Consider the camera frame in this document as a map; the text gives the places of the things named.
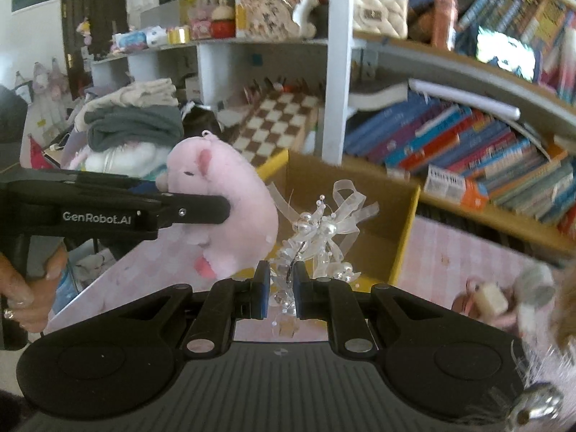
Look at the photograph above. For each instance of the white pearl ribbon hair accessory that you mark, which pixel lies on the white pearl ribbon hair accessory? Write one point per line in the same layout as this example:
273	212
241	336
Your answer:
323	238

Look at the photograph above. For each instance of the pile of folded clothes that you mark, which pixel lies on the pile of folded clothes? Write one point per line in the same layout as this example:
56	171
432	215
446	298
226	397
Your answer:
128	132

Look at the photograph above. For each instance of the row of leaning books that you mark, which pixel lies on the row of leaning books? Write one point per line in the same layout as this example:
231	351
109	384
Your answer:
521	174

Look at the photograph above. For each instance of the white soap bar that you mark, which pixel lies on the white soap bar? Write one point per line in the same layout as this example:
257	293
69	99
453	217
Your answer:
490	301

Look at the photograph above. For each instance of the fluffy cream cat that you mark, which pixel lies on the fluffy cream cat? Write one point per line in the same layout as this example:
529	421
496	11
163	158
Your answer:
563	320

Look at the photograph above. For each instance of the white orange box on shelf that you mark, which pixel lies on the white orange box on shelf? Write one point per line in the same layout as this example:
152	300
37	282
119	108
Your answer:
454	188

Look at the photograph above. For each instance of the cream quilted handbag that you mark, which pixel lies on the cream quilted handbag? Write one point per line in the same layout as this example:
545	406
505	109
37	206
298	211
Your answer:
386	18

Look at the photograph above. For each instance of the white power adapter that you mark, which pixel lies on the white power adapter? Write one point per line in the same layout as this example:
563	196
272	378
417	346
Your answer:
526	319

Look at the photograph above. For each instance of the yellow cardboard box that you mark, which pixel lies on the yellow cardboard box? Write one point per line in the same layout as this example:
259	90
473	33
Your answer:
379	249

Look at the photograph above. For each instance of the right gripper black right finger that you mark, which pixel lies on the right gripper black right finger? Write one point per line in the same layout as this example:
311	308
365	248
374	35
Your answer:
343	310

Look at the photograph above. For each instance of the grey tape roll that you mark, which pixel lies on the grey tape roll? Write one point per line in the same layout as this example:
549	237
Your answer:
535	286

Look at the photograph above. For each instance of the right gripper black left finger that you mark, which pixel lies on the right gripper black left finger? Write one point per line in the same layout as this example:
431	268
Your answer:
217	311

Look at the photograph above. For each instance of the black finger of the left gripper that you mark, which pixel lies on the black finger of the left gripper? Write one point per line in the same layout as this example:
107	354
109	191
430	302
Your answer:
193	209

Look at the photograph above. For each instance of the brown white chessboard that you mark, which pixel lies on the brown white chessboard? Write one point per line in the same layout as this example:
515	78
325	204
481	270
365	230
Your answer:
282	121

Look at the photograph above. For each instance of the pink bottle on shelf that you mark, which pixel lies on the pink bottle on shelf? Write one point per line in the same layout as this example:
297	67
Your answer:
445	14

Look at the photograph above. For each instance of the pink plush pig toy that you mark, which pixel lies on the pink plush pig toy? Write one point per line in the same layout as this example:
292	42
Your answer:
232	217

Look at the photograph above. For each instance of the white bookshelf frame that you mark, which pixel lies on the white bookshelf frame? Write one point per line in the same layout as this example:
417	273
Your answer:
225	66

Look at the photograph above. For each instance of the silver bell on fur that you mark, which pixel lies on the silver bell on fur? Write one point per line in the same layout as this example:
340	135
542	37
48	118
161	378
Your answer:
541	401

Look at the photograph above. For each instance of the person's left hand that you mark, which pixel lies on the person's left hand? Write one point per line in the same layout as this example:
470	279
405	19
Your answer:
29	304

